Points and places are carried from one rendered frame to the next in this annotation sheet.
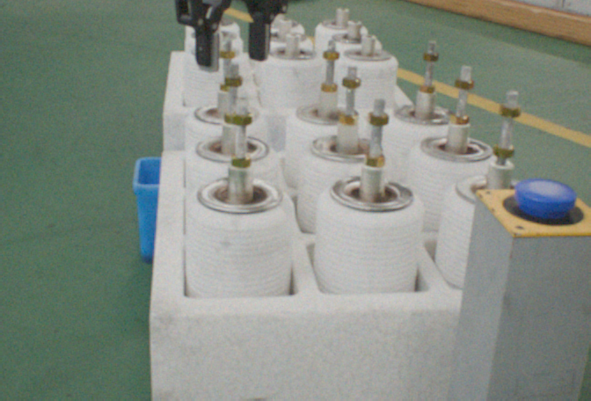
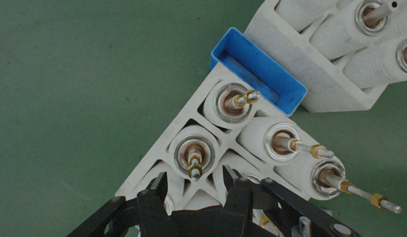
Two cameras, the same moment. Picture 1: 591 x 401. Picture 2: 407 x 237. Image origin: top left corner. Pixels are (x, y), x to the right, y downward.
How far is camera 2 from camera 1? 0.80 m
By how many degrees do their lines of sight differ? 65
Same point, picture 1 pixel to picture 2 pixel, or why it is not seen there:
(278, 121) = (304, 57)
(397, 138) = (297, 173)
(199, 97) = (286, 8)
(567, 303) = not seen: outside the picture
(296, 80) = (342, 44)
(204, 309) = not seen: hidden behind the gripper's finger
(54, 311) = (166, 77)
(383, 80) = (385, 82)
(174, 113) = (262, 13)
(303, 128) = (257, 145)
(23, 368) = (142, 99)
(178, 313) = not seen: hidden behind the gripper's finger
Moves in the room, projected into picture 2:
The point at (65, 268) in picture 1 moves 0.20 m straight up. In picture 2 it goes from (184, 53) to (178, 8)
